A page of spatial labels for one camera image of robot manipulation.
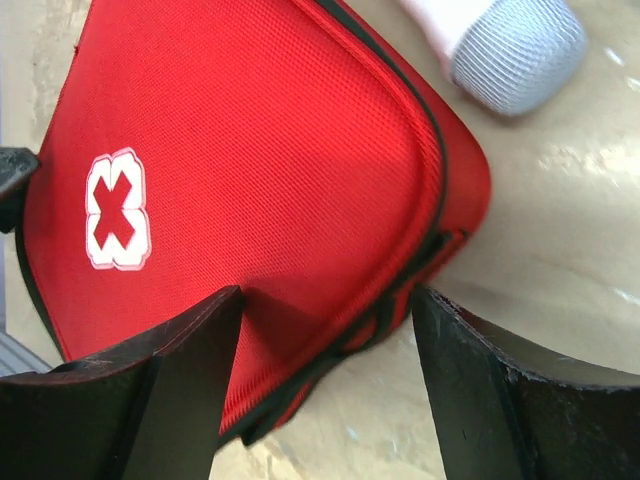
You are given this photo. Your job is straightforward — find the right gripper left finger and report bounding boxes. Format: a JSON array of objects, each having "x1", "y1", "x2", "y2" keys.
[{"x1": 1, "y1": 286, "x2": 244, "y2": 479}]

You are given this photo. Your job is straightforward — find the red black medicine case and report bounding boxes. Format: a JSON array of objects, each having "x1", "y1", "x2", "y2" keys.
[{"x1": 16, "y1": 1, "x2": 491, "y2": 444}]

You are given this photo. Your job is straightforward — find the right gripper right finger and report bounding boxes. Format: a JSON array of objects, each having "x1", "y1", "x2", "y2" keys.
[{"x1": 411, "y1": 286, "x2": 639, "y2": 480}]

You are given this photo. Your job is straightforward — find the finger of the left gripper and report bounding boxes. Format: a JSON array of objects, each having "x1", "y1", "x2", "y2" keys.
[{"x1": 0, "y1": 147, "x2": 40, "y2": 234}]

